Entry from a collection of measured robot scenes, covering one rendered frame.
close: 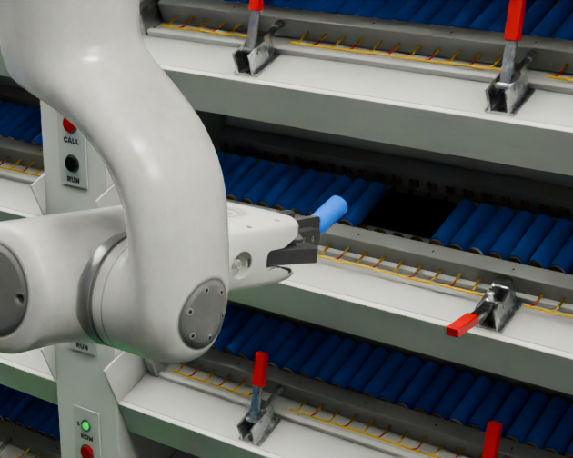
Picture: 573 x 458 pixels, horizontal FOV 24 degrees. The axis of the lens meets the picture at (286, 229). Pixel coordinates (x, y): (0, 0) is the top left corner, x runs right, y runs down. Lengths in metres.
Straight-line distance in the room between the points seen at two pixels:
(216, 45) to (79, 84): 0.53
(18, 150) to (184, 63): 0.34
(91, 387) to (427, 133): 0.55
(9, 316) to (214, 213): 0.14
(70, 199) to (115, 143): 0.66
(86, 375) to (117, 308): 0.69
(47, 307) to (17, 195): 0.73
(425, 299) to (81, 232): 0.45
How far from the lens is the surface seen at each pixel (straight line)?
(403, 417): 1.33
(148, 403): 1.47
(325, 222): 1.11
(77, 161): 1.42
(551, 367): 1.15
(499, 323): 1.17
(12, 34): 0.83
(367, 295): 1.23
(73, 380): 1.52
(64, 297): 0.83
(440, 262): 1.22
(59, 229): 0.85
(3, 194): 1.56
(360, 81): 1.20
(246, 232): 0.95
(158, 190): 0.78
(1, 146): 1.60
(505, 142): 1.12
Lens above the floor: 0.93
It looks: 18 degrees down
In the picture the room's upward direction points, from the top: straight up
